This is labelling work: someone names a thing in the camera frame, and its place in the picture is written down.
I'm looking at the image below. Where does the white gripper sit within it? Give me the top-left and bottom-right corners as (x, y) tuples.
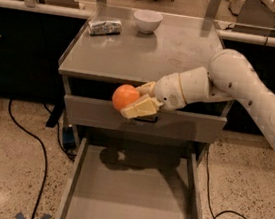
(120, 67), (210, 119)

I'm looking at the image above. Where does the orange fruit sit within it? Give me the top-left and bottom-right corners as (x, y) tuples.
(112, 84), (140, 111)

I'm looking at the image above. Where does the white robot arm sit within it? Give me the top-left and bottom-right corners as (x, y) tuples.
(119, 49), (275, 150)

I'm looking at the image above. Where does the grey metal drawer cabinet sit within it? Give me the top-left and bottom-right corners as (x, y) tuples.
(59, 5), (231, 159)

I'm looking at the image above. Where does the closed top drawer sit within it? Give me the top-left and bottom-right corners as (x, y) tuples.
(64, 95), (227, 143)

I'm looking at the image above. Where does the open middle drawer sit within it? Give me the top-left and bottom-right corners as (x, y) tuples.
(55, 139), (202, 219)

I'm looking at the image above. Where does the white ceramic bowl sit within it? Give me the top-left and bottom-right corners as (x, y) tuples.
(133, 9), (163, 34)

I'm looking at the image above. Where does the silver foil snack bag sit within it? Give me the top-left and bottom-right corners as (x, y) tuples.
(88, 19), (122, 36)

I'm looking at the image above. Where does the blue power box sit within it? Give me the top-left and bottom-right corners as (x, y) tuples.
(62, 126), (76, 150)

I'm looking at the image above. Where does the black drawer handle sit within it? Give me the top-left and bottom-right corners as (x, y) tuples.
(133, 115), (158, 123)

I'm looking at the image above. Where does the black cable left floor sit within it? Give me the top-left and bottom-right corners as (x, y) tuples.
(0, 98), (57, 219)

